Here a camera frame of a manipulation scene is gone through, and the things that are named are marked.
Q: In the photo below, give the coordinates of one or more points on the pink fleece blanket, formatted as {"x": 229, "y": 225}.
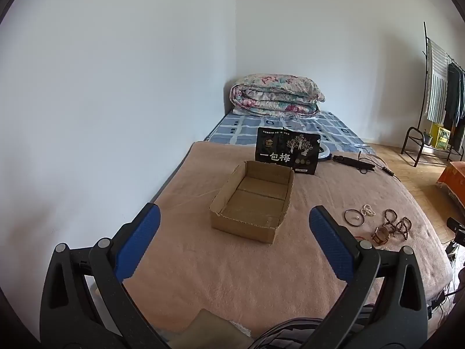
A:
{"x": 218, "y": 280}

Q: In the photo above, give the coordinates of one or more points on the blue checked bed sheet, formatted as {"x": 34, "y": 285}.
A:
{"x": 236, "y": 131}

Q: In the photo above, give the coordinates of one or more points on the olive green cloth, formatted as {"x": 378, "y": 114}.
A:
{"x": 203, "y": 327}

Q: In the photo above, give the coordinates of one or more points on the yellow box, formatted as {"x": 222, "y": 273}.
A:
{"x": 441, "y": 138}

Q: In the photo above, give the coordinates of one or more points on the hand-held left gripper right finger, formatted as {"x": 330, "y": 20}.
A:
{"x": 328, "y": 240}

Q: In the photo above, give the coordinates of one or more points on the black metal clothes rack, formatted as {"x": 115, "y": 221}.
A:
{"x": 424, "y": 80}

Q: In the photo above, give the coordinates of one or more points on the dark hanging clothes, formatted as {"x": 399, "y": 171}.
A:
{"x": 454, "y": 98}

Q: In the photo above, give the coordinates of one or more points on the black snack packet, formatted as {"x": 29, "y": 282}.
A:
{"x": 276, "y": 152}

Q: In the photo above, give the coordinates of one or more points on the cardboard box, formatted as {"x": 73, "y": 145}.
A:
{"x": 254, "y": 207}

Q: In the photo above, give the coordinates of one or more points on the small dark pot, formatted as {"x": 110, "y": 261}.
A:
{"x": 427, "y": 138}

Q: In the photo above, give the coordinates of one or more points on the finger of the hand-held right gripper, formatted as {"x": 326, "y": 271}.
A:
{"x": 456, "y": 224}

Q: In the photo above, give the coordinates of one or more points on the person's striped clothing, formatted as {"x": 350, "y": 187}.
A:
{"x": 290, "y": 334}

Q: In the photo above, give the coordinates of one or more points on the striped hanging cloth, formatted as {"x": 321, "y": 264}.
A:
{"x": 434, "y": 87}

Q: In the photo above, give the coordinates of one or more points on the orange box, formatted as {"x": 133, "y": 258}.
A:
{"x": 454, "y": 180}

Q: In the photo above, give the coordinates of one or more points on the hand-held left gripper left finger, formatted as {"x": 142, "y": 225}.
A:
{"x": 140, "y": 240}

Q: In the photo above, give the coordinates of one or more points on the dark thin bangle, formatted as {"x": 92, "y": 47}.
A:
{"x": 345, "y": 218}

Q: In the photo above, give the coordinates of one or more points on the folded floral quilt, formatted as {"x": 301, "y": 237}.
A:
{"x": 276, "y": 94}

